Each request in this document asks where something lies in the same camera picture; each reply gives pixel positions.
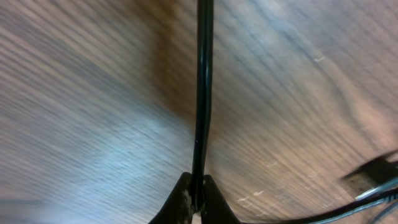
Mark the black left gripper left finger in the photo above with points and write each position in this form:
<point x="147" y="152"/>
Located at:
<point x="178" y="208"/>

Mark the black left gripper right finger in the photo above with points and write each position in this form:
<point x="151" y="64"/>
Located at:
<point x="215" y="209"/>

